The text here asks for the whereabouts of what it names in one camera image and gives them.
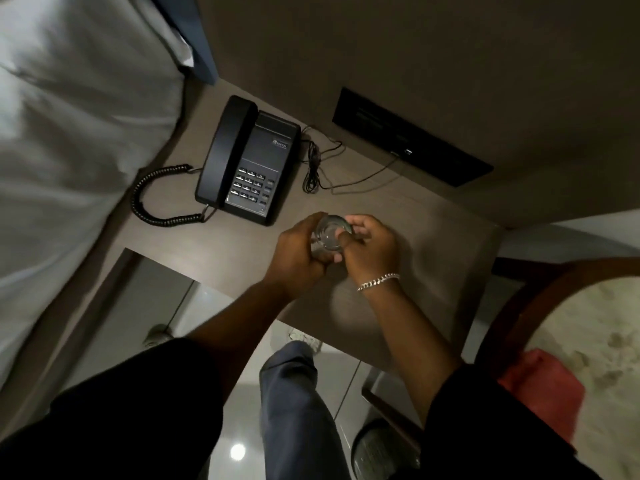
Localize blue padded headboard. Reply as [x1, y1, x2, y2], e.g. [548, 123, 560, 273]
[148, 0, 219, 86]

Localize person's shoe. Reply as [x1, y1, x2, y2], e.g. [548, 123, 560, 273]
[144, 324, 176, 349]

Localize person's right forearm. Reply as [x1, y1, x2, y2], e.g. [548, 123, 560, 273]
[358, 277, 463, 428]

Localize thin black telephone cable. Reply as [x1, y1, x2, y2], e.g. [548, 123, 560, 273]
[300, 126, 401, 195]

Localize black coiled telephone cord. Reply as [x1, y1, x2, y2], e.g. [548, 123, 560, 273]
[131, 164, 219, 228]

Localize red cloth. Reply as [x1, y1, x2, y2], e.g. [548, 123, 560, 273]
[497, 348, 586, 443]

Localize person's left forearm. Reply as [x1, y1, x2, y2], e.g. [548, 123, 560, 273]
[186, 278, 295, 395]

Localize person's left hand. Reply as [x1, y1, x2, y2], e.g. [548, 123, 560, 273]
[262, 212, 346, 300]

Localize white bed duvet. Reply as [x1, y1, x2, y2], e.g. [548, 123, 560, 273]
[0, 0, 195, 390]

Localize black waste bin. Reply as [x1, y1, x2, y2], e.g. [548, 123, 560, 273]
[351, 419, 422, 480]

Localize person's right hand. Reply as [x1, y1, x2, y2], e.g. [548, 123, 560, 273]
[335, 214, 402, 287]

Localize round wooden chair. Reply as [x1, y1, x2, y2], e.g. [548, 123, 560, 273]
[474, 257, 640, 480]

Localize silver chain bracelet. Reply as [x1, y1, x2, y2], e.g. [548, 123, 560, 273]
[356, 273, 401, 293]

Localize black telephone handset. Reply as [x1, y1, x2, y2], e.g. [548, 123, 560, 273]
[194, 95, 259, 207]

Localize person's grey trouser leg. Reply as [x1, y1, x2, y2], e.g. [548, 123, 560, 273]
[258, 341, 354, 480]

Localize clear drinking glass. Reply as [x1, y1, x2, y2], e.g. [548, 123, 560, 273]
[310, 214, 355, 259]

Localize black wall socket panel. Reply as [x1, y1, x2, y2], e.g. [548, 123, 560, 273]
[332, 87, 495, 188]

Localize black desk telephone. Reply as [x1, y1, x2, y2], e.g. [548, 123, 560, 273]
[194, 95, 302, 227]

